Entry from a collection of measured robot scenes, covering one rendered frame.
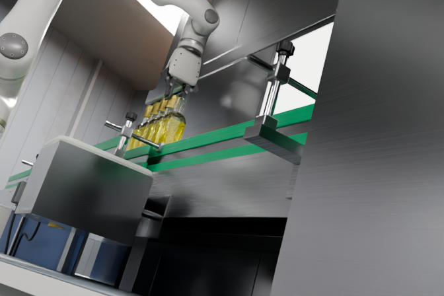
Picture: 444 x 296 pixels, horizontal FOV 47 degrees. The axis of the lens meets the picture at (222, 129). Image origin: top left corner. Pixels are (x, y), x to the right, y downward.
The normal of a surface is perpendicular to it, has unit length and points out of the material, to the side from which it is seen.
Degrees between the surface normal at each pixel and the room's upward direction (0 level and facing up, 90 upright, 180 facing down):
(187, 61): 91
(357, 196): 90
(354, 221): 90
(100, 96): 90
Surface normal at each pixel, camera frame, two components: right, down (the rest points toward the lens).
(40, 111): 0.82, 0.04
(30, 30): 0.69, -0.54
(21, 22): 0.42, -0.68
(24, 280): -0.51, -0.42
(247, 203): -0.80, -0.40
